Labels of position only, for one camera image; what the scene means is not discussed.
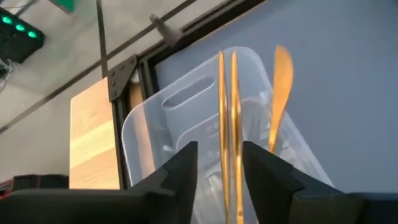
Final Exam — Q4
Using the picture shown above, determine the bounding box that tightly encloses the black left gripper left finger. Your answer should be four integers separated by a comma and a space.
0, 141, 199, 224

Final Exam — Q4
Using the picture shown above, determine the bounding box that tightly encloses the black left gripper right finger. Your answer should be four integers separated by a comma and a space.
242, 141, 398, 224

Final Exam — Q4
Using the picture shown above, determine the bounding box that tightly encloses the wooden knife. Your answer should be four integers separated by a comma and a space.
230, 51, 246, 224

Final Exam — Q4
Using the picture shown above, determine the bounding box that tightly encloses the slim gold utensil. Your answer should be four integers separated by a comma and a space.
217, 50, 232, 224

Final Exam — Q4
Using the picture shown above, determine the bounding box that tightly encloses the wooden utensil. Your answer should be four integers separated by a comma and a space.
267, 44, 295, 155

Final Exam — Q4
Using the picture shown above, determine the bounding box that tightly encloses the wooden side board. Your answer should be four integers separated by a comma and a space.
68, 77, 121, 191

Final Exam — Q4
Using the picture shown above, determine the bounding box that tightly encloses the clear plastic bin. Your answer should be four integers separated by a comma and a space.
121, 46, 335, 224

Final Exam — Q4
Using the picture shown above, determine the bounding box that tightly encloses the red and black case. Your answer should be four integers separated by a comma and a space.
0, 174, 70, 200

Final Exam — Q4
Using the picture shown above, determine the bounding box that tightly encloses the black device with green lights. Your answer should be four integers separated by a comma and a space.
0, 7, 47, 65

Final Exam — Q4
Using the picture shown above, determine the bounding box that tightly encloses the green object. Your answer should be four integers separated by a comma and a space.
49, 0, 76, 14

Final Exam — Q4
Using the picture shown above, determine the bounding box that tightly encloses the black corner bracket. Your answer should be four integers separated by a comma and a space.
106, 54, 139, 103

